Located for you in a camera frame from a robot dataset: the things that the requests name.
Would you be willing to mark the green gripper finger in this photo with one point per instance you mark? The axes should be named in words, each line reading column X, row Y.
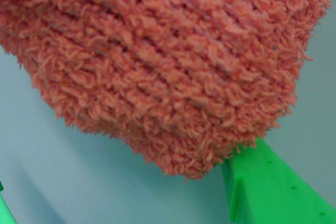
column 275, row 195
column 3, row 212

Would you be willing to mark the fuzzy orange sock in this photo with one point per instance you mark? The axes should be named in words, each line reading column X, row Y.
column 162, row 61

